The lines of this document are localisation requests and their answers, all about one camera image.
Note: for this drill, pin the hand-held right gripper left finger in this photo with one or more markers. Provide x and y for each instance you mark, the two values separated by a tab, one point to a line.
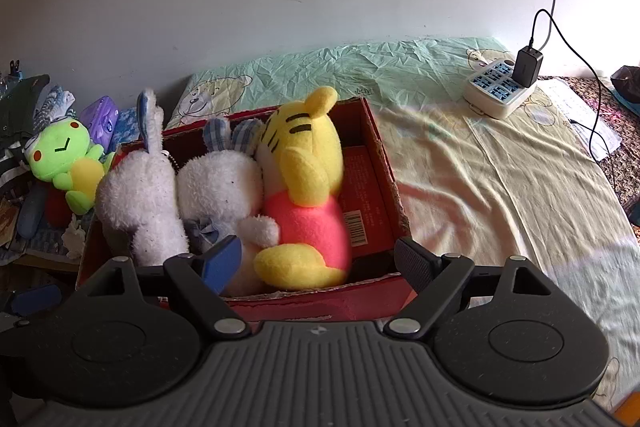
222	264

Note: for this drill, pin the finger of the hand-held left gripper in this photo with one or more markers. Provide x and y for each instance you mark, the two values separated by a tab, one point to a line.
35	299

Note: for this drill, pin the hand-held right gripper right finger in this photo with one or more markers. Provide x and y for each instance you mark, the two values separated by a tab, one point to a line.
415	262

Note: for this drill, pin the pink bunny plush plaid ears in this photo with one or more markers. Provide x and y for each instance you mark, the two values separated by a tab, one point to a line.
140	202
220	187

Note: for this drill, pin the red cardboard box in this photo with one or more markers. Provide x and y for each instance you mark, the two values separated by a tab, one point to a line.
365	187

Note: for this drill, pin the yellow tiger plush toy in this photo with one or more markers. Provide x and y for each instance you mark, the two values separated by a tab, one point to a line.
305	167

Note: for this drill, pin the blue fabric item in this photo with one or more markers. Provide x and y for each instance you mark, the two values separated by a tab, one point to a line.
30	214

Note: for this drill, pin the printed bedsheet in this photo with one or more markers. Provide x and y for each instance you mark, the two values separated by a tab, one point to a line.
475	182

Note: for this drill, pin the striped cloth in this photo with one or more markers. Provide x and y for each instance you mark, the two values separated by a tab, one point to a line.
12	167

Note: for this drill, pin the green frog plush toy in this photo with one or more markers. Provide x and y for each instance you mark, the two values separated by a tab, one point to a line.
60	147

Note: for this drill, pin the blue patterned pack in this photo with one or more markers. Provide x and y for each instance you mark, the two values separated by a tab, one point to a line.
122	127

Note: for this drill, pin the white power strip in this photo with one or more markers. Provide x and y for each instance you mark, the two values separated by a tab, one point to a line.
492	107

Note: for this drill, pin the purple tissue pack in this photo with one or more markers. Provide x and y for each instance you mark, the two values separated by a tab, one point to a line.
100	119

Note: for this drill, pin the dark green cap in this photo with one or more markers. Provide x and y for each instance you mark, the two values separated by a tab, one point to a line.
20	107

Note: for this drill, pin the blue white patterned cloth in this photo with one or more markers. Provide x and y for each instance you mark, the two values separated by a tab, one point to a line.
52	104

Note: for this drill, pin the printed paper sheet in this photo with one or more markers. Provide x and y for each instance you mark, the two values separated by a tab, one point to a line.
580	112

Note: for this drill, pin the black charger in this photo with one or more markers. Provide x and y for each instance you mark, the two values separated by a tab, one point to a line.
526	67

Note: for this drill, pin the black clip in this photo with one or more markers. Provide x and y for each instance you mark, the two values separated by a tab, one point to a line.
15	69

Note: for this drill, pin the dark bag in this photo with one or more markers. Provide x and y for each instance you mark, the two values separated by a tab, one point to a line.
627	82

